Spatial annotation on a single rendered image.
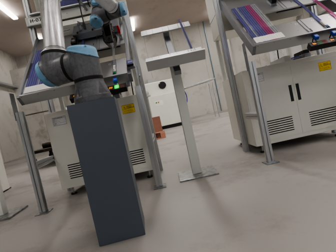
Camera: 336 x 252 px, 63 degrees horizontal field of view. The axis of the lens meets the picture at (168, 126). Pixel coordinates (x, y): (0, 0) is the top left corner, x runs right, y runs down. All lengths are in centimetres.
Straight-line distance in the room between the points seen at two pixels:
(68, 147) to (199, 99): 1019
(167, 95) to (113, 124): 661
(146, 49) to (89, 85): 1097
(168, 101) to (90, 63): 657
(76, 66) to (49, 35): 21
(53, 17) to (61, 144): 105
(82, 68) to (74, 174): 114
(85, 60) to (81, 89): 11
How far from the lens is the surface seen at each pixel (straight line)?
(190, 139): 181
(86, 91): 110
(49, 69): 121
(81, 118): 108
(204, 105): 1203
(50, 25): 130
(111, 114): 106
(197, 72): 1211
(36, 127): 1150
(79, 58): 114
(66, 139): 211
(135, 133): 200
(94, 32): 216
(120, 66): 179
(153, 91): 776
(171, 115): 763
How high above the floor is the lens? 45
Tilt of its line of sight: 3 degrees down
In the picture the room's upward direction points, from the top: 12 degrees counter-clockwise
